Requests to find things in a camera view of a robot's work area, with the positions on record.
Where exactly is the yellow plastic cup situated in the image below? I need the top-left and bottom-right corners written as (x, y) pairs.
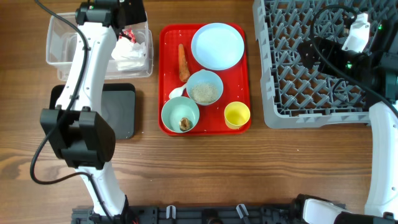
top-left (224, 101), bottom-right (251, 129)

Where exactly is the large light blue plate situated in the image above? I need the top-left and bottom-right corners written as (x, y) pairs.
top-left (191, 23), bottom-right (245, 71)

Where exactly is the black waste tray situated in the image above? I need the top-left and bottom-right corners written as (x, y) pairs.
top-left (49, 83), bottom-right (137, 141)

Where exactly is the brown food scrap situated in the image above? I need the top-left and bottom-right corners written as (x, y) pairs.
top-left (179, 118), bottom-right (191, 132)

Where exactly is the clear plastic bin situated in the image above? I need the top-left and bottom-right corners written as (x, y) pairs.
top-left (46, 17), bottom-right (154, 82)

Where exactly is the mint green bowl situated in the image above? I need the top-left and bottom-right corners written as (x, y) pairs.
top-left (161, 96), bottom-right (200, 133)

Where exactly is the orange carrot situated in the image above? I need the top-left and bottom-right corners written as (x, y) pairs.
top-left (178, 44), bottom-right (190, 82)

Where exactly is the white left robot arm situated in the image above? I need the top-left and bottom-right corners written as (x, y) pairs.
top-left (40, 1), bottom-right (147, 223)

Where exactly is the white plastic spoon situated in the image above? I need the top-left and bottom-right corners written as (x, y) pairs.
top-left (169, 84), bottom-right (187, 99)

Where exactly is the grey dishwasher rack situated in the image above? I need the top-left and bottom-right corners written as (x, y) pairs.
top-left (252, 0), bottom-right (398, 129)

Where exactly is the white paper napkin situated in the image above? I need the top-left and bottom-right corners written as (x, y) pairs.
top-left (111, 37), bottom-right (147, 60)

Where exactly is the red wrapper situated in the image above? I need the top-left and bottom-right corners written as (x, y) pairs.
top-left (119, 29), bottom-right (136, 44)

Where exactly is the red serving tray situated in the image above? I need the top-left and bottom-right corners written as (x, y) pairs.
top-left (158, 24), bottom-right (251, 136)

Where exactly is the light blue rice bowl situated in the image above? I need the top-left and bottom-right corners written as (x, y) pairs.
top-left (186, 69), bottom-right (224, 106)

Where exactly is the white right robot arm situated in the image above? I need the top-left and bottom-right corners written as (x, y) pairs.
top-left (298, 14), bottom-right (397, 223)

